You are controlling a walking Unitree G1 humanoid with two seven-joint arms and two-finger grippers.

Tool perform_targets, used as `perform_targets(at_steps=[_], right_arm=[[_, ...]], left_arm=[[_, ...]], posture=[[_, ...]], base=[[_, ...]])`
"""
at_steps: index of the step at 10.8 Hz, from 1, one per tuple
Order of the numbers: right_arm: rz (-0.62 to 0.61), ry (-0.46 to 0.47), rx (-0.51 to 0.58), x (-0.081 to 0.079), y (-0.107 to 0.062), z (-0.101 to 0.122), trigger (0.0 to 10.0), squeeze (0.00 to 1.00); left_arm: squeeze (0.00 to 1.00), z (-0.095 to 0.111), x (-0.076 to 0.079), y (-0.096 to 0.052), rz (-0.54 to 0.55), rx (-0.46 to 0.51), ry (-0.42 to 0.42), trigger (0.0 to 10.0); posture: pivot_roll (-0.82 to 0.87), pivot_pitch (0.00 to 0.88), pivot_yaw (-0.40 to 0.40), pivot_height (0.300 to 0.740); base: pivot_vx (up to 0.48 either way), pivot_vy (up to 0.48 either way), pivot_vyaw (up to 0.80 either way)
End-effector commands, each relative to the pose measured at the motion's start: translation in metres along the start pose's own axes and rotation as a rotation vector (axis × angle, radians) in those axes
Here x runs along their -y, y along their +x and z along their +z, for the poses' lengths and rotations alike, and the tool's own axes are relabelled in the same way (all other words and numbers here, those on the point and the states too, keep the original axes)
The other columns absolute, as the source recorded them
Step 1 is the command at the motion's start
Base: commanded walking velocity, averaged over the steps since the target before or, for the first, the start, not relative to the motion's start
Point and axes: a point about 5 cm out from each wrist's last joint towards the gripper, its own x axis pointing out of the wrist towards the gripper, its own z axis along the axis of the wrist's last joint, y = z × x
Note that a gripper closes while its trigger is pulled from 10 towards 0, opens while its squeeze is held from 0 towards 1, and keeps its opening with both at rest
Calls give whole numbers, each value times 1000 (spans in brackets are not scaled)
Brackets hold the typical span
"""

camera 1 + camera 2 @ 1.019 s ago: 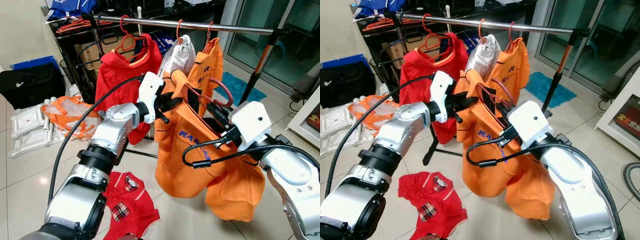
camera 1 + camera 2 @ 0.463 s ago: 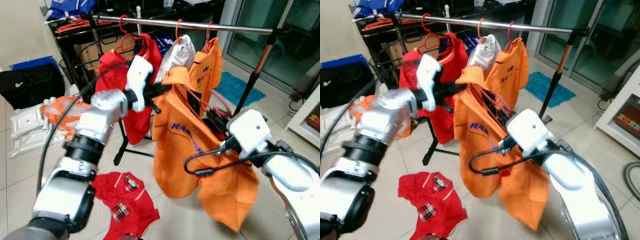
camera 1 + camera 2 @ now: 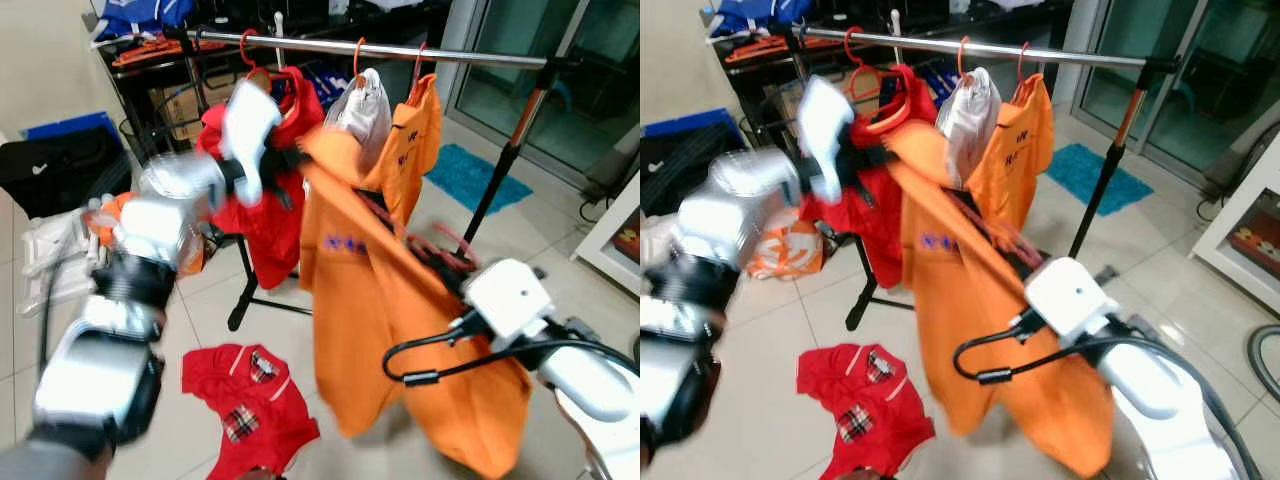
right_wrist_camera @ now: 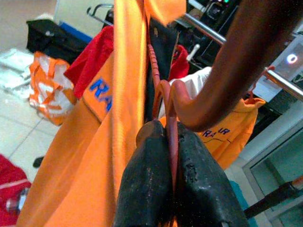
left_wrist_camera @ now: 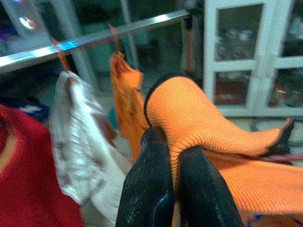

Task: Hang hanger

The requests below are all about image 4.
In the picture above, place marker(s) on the white foam sheets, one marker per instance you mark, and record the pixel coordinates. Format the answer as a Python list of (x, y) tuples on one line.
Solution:
[(14, 71)]

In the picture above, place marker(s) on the red shirt plaid pockets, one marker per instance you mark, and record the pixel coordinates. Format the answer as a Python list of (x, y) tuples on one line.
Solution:
[(11, 175)]

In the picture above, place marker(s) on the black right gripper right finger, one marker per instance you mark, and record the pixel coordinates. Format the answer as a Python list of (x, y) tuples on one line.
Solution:
[(203, 189)]

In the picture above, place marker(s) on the silver clothes rail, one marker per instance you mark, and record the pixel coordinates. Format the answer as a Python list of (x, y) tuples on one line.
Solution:
[(206, 28)]

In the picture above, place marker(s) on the orange white plastic bag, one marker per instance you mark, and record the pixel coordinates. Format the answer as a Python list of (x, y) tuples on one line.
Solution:
[(47, 94)]

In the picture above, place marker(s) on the red plastic hanger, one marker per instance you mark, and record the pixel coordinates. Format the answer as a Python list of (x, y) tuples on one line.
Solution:
[(248, 59), (250, 94)]

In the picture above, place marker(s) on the red collared shirt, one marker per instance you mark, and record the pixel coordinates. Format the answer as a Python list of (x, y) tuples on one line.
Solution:
[(90, 61)]

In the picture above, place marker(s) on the white grey patterned shirt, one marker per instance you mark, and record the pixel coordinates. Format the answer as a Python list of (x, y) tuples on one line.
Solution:
[(196, 82)]

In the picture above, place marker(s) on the blue floor mat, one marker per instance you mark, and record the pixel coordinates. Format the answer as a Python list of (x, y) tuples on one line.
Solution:
[(239, 201)]

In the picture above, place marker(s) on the orange polo shirt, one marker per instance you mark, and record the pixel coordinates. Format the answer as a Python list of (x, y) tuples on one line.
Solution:
[(236, 142), (94, 153)]

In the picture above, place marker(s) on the black rack pole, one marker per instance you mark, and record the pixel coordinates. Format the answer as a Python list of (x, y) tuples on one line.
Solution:
[(272, 196)]

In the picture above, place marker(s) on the black desk with electronics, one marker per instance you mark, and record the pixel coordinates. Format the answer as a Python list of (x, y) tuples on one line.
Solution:
[(213, 14)]

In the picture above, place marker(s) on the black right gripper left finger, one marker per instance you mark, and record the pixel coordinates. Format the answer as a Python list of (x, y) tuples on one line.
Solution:
[(146, 184)]

